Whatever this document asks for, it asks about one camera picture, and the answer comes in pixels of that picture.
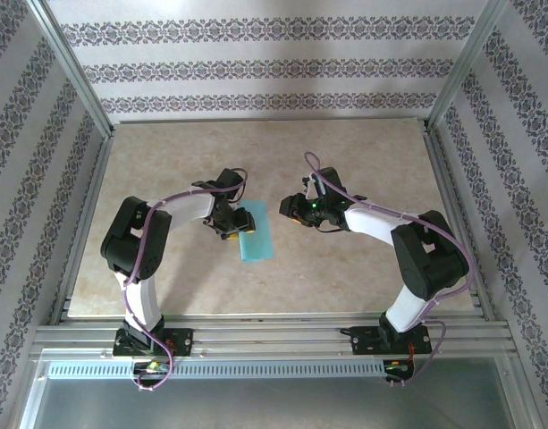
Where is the teal cloth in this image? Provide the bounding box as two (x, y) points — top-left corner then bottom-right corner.
(237, 199), (274, 264)

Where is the grey sheet metal panel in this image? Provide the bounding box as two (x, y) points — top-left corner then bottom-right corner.
(21, 373), (541, 429)

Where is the thin aluminium edge strip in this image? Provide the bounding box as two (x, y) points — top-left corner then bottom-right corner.
(114, 116), (429, 125)

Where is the aluminium cross beam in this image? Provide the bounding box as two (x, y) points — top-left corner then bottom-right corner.
(31, 312), (514, 361)

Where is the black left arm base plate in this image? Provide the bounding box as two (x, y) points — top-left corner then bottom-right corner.
(114, 328), (195, 358)

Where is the aluminium side rail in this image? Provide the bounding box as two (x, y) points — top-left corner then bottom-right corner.
(421, 119), (498, 323)
(48, 131), (116, 325)

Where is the grey slotted cable duct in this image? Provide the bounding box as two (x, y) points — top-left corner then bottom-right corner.
(46, 360), (387, 381)

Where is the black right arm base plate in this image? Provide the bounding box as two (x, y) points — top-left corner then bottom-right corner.
(340, 325), (431, 357)

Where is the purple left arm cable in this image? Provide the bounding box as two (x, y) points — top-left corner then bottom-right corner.
(121, 167), (250, 394)

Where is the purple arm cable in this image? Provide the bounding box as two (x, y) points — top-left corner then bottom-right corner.
(303, 151), (474, 389)
(121, 167), (250, 394)

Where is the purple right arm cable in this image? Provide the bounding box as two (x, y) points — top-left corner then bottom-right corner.
(303, 151), (474, 389)

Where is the aluminium frame post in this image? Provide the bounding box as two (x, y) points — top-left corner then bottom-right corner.
(25, 0), (116, 139)
(426, 0), (511, 135)

